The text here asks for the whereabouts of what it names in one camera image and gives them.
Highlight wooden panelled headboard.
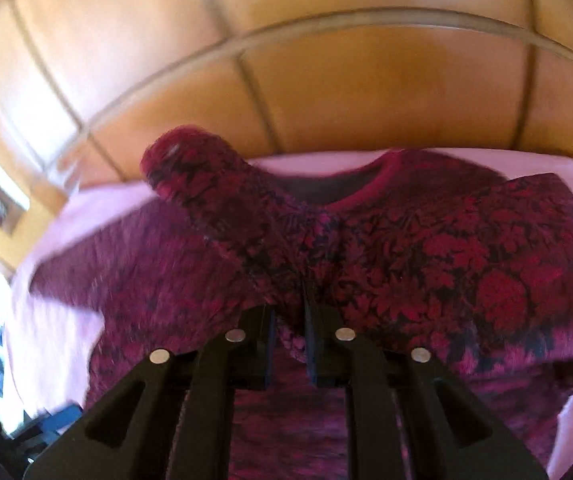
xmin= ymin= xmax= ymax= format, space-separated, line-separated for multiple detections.
xmin=0 ymin=0 xmax=573 ymax=281

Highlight dark red floral sweater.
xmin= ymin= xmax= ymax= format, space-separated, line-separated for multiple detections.
xmin=29 ymin=127 xmax=573 ymax=479

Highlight pink bed sheet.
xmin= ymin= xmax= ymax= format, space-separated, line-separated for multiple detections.
xmin=6 ymin=148 xmax=573 ymax=479

